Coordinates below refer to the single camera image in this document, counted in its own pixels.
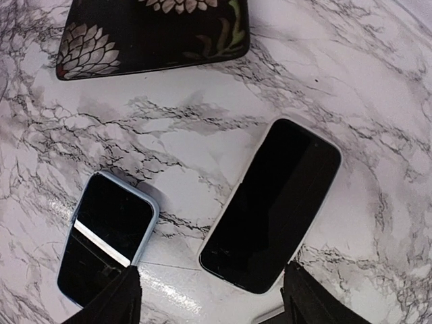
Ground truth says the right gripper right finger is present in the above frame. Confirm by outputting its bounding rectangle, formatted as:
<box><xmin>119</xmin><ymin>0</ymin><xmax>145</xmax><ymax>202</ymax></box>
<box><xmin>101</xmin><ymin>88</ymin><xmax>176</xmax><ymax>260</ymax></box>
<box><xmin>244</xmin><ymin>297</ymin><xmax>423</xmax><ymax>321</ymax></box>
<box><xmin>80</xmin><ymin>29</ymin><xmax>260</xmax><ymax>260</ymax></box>
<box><xmin>281</xmin><ymin>261</ymin><xmax>363</xmax><ymax>323</ymax></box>

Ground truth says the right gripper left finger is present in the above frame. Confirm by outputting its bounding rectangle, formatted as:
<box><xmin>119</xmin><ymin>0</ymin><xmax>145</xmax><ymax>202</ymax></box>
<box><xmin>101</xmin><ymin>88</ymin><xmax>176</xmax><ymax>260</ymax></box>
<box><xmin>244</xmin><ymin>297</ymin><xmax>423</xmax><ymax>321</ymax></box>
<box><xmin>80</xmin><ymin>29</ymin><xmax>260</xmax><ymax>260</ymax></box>
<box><xmin>63</xmin><ymin>265</ymin><xmax>141</xmax><ymax>324</ymax></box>

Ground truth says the grey translucent phone case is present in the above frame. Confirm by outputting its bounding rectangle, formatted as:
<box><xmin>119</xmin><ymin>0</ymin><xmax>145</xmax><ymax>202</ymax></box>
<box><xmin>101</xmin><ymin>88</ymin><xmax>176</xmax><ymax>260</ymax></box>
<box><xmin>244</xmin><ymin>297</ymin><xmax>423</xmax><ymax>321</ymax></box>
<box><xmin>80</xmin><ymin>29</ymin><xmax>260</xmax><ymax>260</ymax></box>
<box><xmin>197</xmin><ymin>117</ymin><xmax>344</xmax><ymax>296</ymax></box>

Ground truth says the black square floral plate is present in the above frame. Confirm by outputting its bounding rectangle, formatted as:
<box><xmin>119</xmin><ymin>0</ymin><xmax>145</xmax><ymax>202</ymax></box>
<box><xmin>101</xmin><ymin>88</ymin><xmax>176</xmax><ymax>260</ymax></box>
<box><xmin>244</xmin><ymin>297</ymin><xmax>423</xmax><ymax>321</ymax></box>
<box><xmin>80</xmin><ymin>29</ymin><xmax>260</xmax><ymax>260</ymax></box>
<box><xmin>55</xmin><ymin>0</ymin><xmax>250</xmax><ymax>81</ymax></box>

